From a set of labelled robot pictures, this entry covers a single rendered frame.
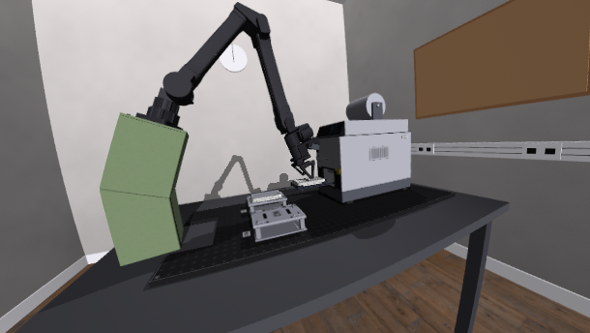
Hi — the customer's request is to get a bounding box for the dark grey cylinder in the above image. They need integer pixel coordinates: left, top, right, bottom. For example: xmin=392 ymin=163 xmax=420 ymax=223
xmin=346 ymin=93 xmax=385 ymax=120

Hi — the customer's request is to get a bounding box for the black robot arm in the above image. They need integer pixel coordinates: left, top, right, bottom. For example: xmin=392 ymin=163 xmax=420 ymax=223
xmin=136 ymin=2 xmax=320 ymax=157

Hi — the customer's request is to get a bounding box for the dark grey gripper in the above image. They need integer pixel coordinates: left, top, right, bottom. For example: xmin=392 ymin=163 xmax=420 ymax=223
xmin=288 ymin=143 xmax=315 ymax=179

